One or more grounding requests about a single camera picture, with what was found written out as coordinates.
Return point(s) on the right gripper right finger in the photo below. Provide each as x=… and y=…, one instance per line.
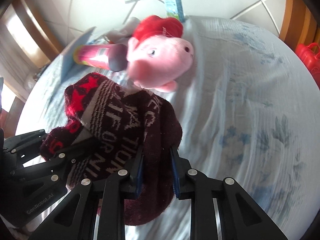
x=220, y=207

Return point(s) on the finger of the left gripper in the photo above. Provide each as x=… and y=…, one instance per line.
x=24, y=141
x=55, y=165

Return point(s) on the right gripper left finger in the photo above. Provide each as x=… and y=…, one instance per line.
x=94, y=210

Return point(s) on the maroon knit scarf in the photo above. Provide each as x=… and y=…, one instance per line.
x=121, y=121

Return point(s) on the pink chips can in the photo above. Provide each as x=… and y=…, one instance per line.
x=105, y=56

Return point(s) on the grey small plush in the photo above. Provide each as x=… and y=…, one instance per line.
x=126, y=31

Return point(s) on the pink pig plush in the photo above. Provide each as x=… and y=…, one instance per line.
x=157, y=54

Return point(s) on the red plastic basket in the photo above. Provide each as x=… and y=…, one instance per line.
x=309, y=55

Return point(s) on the blue milk carton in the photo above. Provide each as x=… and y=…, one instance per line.
x=174, y=9

